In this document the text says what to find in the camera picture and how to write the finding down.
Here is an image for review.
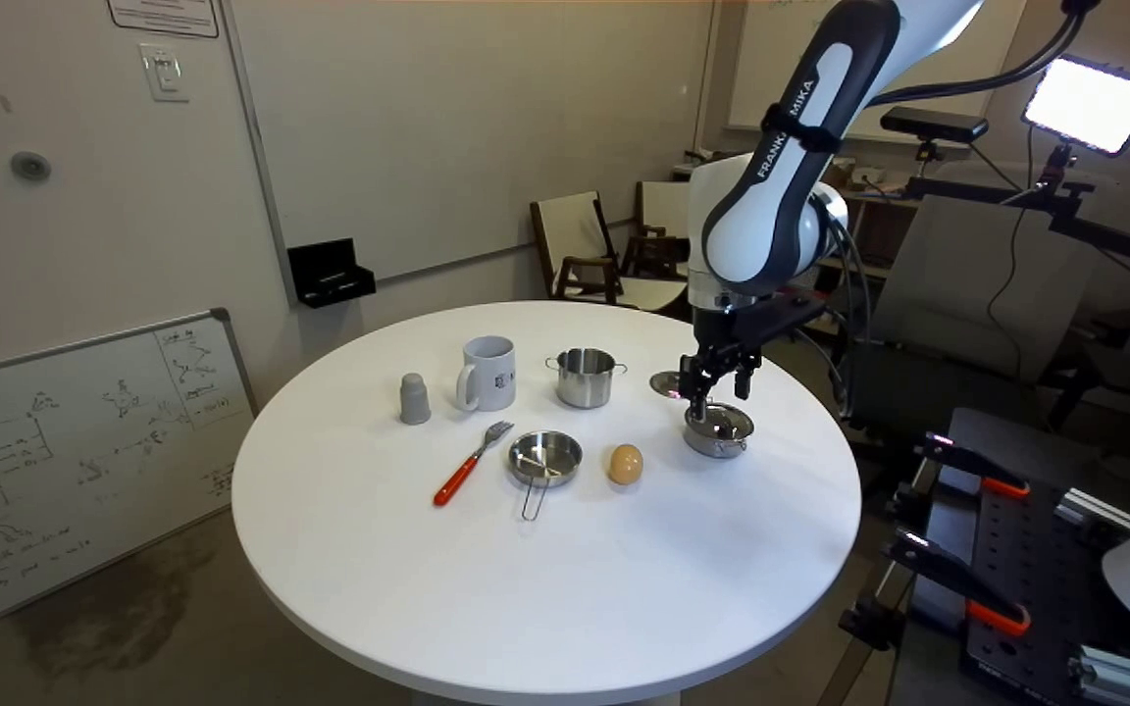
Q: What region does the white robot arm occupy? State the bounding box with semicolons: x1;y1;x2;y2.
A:
677;0;982;413

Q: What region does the orange handled clamp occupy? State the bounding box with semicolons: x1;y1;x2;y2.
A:
885;531;1032;638
914;432;1032;497

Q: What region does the grey cone cup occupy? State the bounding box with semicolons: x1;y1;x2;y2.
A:
400;374;430;424

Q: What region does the black wall tray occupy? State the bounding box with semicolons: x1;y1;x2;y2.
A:
285;240;378;311

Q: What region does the whiteboard leaning on wall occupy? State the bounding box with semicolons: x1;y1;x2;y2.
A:
0;311;255;617

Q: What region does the bright light panel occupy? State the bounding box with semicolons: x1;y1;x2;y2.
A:
1025;60;1130;152

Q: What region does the small silver pot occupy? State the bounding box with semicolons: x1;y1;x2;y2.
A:
683;404;755;459

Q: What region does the tall silver pot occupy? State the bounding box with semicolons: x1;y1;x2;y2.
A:
549;348;625;413

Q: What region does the wooden chair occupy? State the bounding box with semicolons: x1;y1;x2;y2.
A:
530;192;653;311

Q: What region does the orange handled fork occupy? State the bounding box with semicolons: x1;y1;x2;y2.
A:
430;420;513;506

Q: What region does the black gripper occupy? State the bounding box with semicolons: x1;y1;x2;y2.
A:
677;300;813;415

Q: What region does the white mug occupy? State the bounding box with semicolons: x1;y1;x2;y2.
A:
456;332;519;413

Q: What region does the silver strainer with handle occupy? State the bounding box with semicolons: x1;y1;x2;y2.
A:
506;432;586;521

